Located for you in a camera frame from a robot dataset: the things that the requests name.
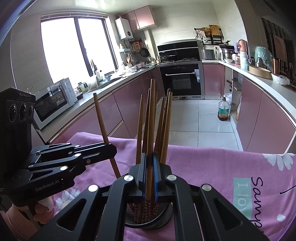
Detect bamboo chopstick three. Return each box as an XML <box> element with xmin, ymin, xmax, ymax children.
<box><xmin>93</xmin><ymin>93</ymin><xmax>121</xmax><ymax>178</ymax></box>

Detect bamboo chopstick nine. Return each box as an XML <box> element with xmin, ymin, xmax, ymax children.
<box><xmin>136</xmin><ymin>94</ymin><xmax>144</xmax><ymax>164</ymax></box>

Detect bamboo chopstick two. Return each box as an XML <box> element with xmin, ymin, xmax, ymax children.
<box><xmin>159</xmin><ymin>88</ymin><xmax>171</xmax><ymax>152</ymax></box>

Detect bamboo chopstick seven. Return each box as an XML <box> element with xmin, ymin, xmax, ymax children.
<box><xmin>160</xmin><ymin>92</ymin><xmax>173</xmax><ymax>164</ymax></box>

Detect bamboo chopstick four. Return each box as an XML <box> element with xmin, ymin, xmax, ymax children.
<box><xmin>145</xmin><ymin>78</ymin><xmax>156</xmax><ymax>200</ymax></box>

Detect bamboo chopstick eight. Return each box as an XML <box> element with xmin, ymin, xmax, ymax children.
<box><xmin>142</xmin><ymin>88</ymin><xmax>151</xmax><ymax>154</ymax></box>

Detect kitchen window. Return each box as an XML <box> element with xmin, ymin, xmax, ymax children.
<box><xmin>41</xmin><ymin>16</ymin><xmax>118</xmax><ymax>88</ymax></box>

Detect left hand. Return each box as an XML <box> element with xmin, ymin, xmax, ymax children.
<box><xmin>34</xmin><ymin>196</ymin><xmax>54</xmax><ymax>225</ymax></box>

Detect black mesh utensil holder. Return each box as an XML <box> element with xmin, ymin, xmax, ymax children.
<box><xmin>125</xmin><ymin>202</ymin><xmax>173</xmax><ymax>230</ymax></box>

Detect white microwave oven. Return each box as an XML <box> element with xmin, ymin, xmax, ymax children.
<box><xmin>34</xmin><ymin>78</ymin><xmax>78</xmax><ymax>130</ymax></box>

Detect pink floral tablecloth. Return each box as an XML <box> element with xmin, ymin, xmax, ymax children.
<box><xmin>53</xmin><ymin>138</ymin><xmax>295</xmax><ymax>240</ymax></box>

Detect green oil bottle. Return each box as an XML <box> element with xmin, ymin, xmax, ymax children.
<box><xmin>217</xmin><ymin>96</ymin><xmax>230</xmax><ymax>121</ymax></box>

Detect black frying pan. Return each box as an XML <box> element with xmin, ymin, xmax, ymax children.
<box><xmin>140</xmin><ymin>44</ymin><xmax>150</xmax><ymax>58</ymax></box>

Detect black built-in oven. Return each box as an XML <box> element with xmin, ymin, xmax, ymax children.
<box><xmin>159</xmin><ymin>61</ymin><xmax>205</xmax><ymax>100</ymax></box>

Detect white water heater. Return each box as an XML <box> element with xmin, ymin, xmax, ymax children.
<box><xmin>115</xmin><ymin>18</ymin><xmax>133</xmax><ymax>40</ymax></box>

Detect pink upper cabinet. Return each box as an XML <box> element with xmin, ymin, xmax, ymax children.
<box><xmin>121</xmin><ymin>6</ymin><xmax>156</xmax><ymax>32</ymax></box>

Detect wooden round tray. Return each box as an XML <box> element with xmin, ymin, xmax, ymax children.
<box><xmin>249</xmin><ymin>65</ymin><xmax>271</xmax><ymax>79</ymax></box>

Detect white plastic bag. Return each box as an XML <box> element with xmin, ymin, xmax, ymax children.
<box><xmin>271</xmin><ymin>73</ymin><xmax>290</xmax><ymax>86</ymax></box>

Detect teal covered appliance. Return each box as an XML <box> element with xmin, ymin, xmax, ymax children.
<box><xmin>254</xmin><ymin>46</ymin><xmax>273</xmax><ymax>72</ymax></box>

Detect pink kettle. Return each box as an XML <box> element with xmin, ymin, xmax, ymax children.
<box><xmin>238</xmin><ymin>39</ymin><xmax>249</xmax><ymax>55</ymax></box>

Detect black camera box left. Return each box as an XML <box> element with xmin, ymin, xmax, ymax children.
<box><xmin>1</xmin><ymin>87</ymin><xmax>36</xmax><ymax>159</ymax></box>

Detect black wall shelf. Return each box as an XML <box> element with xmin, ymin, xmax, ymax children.
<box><xmin>194</xmin><ymin>25</ymin><xmax>224</xmax><ymax>45</ymax></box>

